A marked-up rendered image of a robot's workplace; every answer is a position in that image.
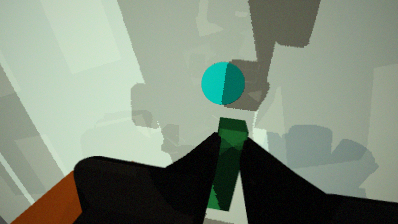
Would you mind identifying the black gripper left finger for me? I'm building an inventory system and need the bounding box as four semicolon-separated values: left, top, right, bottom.
73;132;221;224

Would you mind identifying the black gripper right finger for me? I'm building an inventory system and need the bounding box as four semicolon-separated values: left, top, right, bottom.
240;137;398;224

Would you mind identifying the green rectangular post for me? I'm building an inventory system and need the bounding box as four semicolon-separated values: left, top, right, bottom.
207;117;249;212

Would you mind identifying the cyan circle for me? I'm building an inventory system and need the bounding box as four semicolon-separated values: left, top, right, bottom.
201;62;245;105

